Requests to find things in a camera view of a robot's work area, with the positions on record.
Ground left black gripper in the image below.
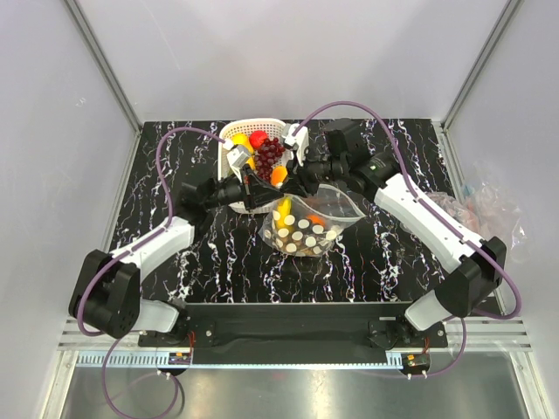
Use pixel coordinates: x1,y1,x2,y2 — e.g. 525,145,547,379
204,164,283,213

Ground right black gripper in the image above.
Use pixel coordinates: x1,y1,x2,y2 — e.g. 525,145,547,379
279,145,347,200

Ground yellow banana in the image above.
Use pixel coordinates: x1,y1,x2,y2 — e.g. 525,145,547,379
273,197,292,229

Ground purple red grape bunch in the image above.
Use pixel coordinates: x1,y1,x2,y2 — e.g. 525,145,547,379
254,138,286,182

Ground orange fruit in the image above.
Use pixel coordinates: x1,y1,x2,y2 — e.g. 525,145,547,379
307,215,325,226

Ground clear dotted zip bag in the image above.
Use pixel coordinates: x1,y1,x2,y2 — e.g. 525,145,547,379
259,184,365,256

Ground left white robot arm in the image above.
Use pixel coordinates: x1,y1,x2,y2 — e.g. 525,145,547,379
69,167,283,346

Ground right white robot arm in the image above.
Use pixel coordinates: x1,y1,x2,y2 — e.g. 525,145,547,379
281,119,507,347

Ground pile of spare zip bags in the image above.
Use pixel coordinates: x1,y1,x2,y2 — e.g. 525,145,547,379
428,161,531,264

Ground orange yellow mango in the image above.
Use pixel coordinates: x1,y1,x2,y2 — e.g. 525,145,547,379
270,166,287,187

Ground red strawberry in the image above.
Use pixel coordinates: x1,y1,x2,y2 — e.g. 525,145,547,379
249,130,269,149

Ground upper yellow lemon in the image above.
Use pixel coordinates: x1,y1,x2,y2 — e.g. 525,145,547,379
231,133,252,148

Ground white plastic basket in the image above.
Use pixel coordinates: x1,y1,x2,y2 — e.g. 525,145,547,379
217,118,291,215

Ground left connector block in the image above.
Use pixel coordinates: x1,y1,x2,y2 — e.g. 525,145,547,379
168,352,192,366

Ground connector block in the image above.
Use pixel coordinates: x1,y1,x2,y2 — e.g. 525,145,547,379
405,354,431,368
168,352,192,366

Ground right connector block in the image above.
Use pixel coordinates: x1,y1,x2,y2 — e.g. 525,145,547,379
405,354,431,368

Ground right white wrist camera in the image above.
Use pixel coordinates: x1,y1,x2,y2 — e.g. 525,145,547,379
281,123,309,166

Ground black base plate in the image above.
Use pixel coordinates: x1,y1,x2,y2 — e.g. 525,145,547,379
143,302,442,367

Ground aluminium frame rail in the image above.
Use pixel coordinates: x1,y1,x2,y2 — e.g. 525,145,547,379
56,316,533,354

